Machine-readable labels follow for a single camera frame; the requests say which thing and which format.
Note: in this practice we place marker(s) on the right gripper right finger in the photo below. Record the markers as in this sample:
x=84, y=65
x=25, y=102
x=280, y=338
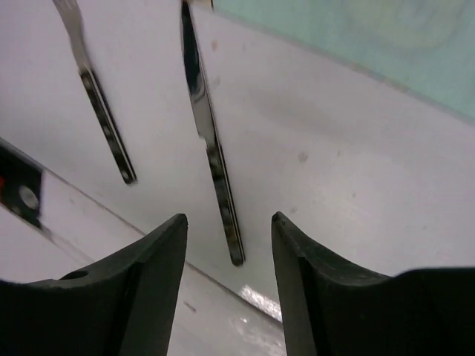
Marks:
x=331, y=306

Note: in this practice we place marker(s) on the green cartoon print cloth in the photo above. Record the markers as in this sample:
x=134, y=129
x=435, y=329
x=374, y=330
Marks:
x=425, y=47

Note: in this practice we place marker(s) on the silver knife dark handle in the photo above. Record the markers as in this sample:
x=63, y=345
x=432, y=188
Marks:
x=206, y=126

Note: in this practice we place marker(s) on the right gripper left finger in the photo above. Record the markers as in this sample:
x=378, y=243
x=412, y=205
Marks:
x=123, y=304

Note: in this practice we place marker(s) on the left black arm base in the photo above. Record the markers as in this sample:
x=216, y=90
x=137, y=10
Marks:
x=21, y=185

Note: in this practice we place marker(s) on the silver fork dark handle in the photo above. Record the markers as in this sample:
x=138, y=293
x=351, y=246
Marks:
x=72, y=19

